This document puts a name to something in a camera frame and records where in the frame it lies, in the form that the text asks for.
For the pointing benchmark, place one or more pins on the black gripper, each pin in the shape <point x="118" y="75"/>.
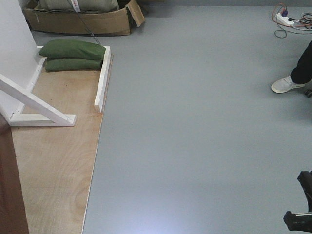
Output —
<point x="302" y="221"/>

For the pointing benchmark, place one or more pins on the reddish brown wooden door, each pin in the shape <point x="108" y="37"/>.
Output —
<point x="12" y="210"/>

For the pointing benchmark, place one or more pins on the seated person in black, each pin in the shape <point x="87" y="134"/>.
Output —
<point x="299" y="76"/>

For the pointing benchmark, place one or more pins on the white power strip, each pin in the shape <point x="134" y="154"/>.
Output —
<point x="283" y="19"/>

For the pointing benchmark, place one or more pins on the plywood base board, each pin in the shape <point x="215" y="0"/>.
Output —
<point x="56" y="163"/>

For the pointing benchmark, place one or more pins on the open flat cardboard box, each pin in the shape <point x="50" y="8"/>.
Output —
<point x="118" y="22"/>

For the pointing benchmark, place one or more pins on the upper green sandbag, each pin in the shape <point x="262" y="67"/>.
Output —
<point x="71" y="48"/>

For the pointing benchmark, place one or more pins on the green sandbag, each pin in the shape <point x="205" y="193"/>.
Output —
<point x="71" y="48"/>
<point x="70" y="64"/>

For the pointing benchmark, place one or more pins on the lower green sandbag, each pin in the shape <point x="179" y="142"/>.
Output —
<point x="70" y="64"/>

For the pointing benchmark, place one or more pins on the olive green woven sack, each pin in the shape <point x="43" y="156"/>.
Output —
<point x="79" y="5"/>

